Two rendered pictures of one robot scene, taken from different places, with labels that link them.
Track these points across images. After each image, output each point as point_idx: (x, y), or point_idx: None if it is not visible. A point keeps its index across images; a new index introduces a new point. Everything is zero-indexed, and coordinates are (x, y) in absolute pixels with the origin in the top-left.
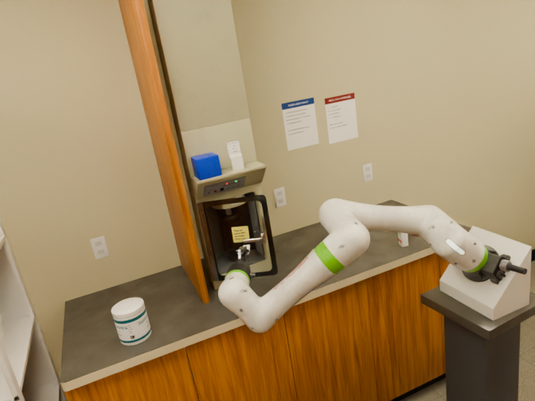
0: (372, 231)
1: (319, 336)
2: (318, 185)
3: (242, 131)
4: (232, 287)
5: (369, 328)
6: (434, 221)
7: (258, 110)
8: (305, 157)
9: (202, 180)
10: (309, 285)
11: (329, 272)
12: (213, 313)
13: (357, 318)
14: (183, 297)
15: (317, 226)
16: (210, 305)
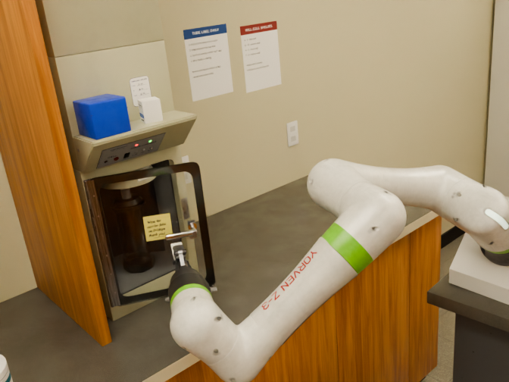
0: (316, 212)
1: (277, 369)
2: (232, 152)
3: (153, 61)
4: (201, 314)
5: (335, 346)
6: (457, 186)
7: None
8: (215, 112)
9: (100, 139)
10: (322, 295)
11: (354, 272)
12: (126, 359)
13: (323, 335)
14: (60, 341)
15: (235, 211)
16: (115, 348)
